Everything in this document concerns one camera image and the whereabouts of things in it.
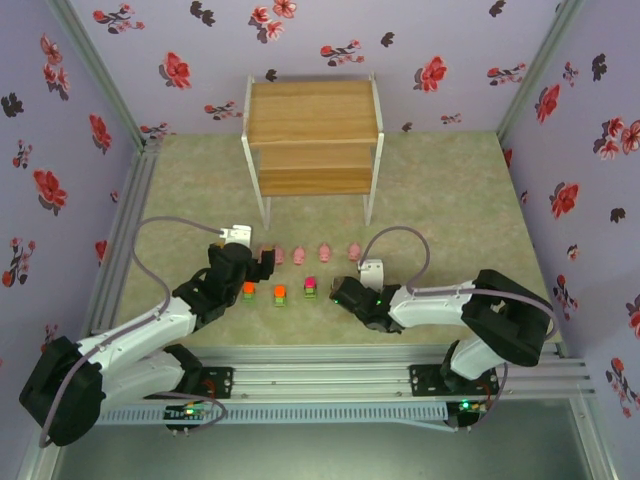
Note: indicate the orange mixer truck red face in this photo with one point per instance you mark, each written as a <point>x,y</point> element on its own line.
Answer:
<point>248,292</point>

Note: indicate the pink mixer truck toy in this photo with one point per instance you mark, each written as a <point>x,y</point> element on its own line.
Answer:
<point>310,289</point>

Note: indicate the orange mixer truck teal face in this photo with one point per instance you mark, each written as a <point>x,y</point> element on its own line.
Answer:
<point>280,296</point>

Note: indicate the pink plastic pig toy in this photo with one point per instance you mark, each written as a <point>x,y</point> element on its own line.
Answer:
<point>267,247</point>
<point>299,256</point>
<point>325,252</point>
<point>354,251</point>
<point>280,256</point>

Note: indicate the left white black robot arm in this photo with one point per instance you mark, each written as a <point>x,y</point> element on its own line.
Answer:
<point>140,330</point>

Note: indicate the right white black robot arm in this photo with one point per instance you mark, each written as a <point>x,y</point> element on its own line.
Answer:
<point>435,305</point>

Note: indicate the controller board green light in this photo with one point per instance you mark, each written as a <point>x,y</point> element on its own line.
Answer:
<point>467,407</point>
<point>187,412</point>

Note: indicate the wide aluminium base rail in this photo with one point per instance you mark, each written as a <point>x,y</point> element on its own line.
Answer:
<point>325,380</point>

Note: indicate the aluminium side rail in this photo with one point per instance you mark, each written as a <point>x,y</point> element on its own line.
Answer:
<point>137,190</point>

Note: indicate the two-tier wooden shelf white frame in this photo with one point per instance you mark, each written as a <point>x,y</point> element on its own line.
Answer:
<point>310,110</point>

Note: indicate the aluminium corner post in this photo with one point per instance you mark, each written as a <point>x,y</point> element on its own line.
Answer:
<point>100,70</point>
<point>537,70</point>

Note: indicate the aluminium lower frame bar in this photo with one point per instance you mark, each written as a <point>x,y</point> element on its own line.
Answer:
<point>595,440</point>
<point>42,470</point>

